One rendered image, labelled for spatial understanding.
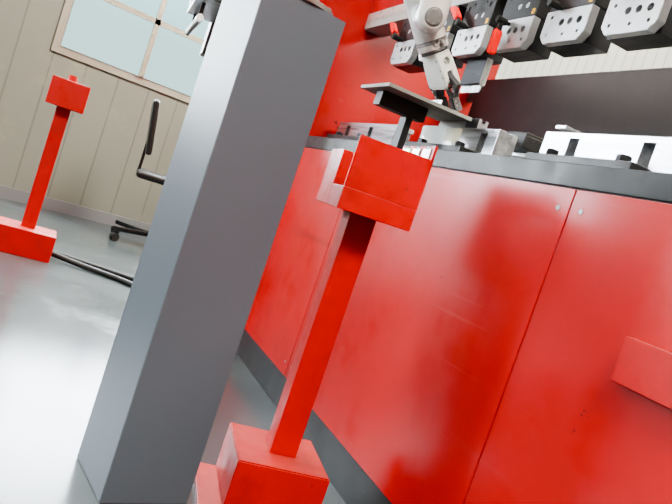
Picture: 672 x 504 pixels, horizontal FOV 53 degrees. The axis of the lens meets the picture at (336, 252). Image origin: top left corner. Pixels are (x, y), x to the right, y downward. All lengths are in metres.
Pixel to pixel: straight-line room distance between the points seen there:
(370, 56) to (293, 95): 1.50
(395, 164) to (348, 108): 1.40
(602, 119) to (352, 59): 0.99
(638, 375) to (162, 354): 0.81
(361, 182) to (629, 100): 1.14
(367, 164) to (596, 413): 0.61
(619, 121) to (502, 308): 1.06
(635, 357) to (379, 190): 0.57
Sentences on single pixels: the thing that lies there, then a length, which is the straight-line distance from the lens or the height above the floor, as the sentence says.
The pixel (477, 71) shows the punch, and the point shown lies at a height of 1.14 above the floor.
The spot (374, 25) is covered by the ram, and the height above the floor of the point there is 1.35.
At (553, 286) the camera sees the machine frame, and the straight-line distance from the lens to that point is 1.26.
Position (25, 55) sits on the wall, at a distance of 4.92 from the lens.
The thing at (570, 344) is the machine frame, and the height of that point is 0.57.
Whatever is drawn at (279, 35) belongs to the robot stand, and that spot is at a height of 0.92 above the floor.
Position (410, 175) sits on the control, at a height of 0.77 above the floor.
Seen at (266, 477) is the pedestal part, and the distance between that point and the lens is 1.46.
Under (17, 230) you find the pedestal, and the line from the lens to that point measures 3.28.
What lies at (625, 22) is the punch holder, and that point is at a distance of 1.56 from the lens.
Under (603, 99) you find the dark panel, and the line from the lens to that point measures 2.36.
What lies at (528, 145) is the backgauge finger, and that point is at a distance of 2.04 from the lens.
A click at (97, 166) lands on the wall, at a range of 5.06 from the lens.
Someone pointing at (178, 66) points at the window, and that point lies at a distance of 5.16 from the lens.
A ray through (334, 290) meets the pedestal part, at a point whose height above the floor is 0.49.
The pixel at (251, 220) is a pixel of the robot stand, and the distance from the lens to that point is 1.30.
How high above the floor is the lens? 0.67
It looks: 4 degrees down
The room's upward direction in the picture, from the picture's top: 19 degrees clockwise
